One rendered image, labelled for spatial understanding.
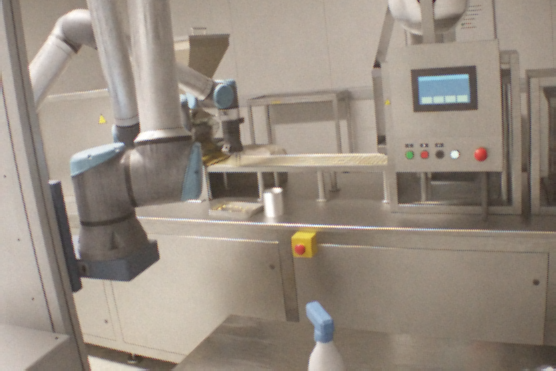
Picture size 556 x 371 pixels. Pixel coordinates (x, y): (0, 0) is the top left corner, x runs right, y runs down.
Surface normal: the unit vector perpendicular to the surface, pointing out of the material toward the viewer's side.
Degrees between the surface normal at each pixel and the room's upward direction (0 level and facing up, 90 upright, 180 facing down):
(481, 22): 90
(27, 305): 90
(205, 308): 90
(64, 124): 90
